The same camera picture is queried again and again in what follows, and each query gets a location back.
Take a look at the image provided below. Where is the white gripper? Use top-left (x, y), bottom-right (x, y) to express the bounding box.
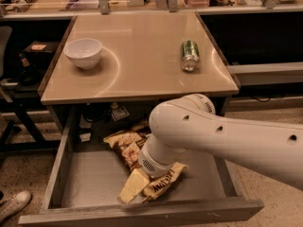
top-left (117, 134), bottom-right (186, 204)

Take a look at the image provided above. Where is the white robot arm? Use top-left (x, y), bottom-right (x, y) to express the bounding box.
top-left (117, 94), bottom-right (303, 204)

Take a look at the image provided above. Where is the green soda can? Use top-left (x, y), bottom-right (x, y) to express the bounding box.
top-left (181, 40), bottom-right (200, 72)

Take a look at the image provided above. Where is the black box with label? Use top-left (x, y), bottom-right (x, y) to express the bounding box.
top-left (23, 41), bottom-right (59, 54)

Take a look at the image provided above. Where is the brown sea salt chip bag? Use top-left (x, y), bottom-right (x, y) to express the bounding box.
top-left (103, 120), bottom-right (188, 202)

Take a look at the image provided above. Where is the grey counter cabinet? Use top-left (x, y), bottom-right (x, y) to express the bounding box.
top-left (39, 11), bottom-right (239, 127)

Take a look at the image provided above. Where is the white power adapter tag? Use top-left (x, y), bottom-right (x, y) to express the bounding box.
top-left (111, 106), bottom-right (130, 121)

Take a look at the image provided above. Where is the white sneaker shoe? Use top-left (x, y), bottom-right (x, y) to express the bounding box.
top-left (0, 190), bottom-right (32, 223)

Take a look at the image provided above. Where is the grey open top drawer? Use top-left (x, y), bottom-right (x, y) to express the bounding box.
top-left (19, 107), bottom-right (264, 227)

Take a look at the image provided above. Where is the white ceramic bowl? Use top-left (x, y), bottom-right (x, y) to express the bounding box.
top-left (63, 38), bottom-right (102, 69)

